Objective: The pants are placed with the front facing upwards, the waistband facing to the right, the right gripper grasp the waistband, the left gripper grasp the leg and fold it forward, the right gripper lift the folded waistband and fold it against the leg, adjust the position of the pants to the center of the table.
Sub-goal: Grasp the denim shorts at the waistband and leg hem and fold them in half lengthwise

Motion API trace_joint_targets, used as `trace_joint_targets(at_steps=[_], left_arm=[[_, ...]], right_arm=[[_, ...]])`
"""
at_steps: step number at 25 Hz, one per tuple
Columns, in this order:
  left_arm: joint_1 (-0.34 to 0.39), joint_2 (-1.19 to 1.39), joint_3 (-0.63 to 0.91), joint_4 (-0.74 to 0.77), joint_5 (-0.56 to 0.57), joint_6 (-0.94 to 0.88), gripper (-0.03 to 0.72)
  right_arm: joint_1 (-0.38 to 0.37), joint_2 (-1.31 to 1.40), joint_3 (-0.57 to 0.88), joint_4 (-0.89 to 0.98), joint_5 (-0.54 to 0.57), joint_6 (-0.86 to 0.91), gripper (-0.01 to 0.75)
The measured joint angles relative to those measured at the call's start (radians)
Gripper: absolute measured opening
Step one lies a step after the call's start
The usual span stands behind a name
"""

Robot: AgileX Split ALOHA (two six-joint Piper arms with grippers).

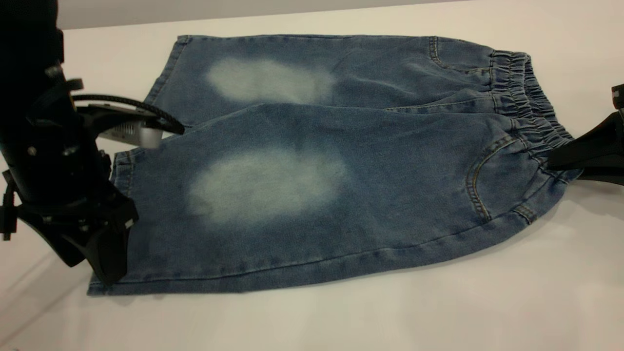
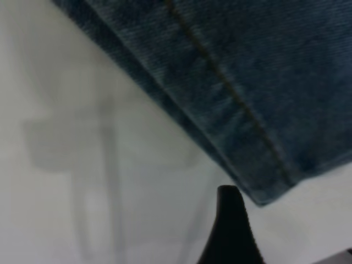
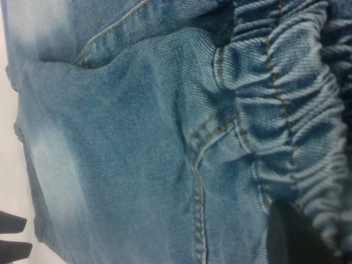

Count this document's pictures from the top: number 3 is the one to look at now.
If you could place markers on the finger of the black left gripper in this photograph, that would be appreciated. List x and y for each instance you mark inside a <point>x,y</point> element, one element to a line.
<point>11,223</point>
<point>13,253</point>

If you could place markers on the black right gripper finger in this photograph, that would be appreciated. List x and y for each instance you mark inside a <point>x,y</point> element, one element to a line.
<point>291,242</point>

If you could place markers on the blue denim pants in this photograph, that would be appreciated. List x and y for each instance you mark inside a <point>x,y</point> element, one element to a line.
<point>137,137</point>

